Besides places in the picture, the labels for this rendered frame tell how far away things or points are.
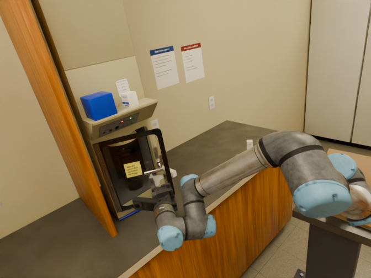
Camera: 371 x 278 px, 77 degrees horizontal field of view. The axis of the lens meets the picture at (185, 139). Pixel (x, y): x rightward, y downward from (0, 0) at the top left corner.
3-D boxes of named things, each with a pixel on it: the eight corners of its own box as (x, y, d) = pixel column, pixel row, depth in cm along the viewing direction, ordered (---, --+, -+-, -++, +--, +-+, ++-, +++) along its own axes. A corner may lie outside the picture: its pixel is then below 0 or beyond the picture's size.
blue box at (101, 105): (86, 117, 99) (79, 97, 96) (108, 110, 105) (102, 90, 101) (95, 121, 92) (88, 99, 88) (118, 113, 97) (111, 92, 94)
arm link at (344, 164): (349, 156, 97) (344, 144, 87) (367, 186, 89) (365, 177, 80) (319, 167, 102) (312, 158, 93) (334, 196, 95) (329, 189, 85)
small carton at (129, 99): (123, 106, 106) (120, 94, 104) (132, 103, 109) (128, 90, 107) (130, 107, 103) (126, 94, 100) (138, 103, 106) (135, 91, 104)
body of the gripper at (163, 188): (172, 196, 98) (179, 214, 87) (152, 201, 96) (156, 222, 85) (169, 181, 94) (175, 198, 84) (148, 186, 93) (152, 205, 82)
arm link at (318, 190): (368, 181, 89) (313, 139, 55) (393, 220, 80) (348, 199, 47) (335, 192, 95) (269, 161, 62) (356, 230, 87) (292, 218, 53)
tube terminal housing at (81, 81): (100, 200, 140) (49, 70, 109) (145, 175, 158) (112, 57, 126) (118, 219, 122) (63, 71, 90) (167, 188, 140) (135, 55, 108)
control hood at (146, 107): (89, 140, 103) (81, 118, 99) (149, 116, 121) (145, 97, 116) (99, 146, 94) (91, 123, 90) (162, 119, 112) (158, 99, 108)
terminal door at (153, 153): (118, 212, 120) (94, 143, 104) (175, 195, 125) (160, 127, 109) (118, 212, 120) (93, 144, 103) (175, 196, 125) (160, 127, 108)
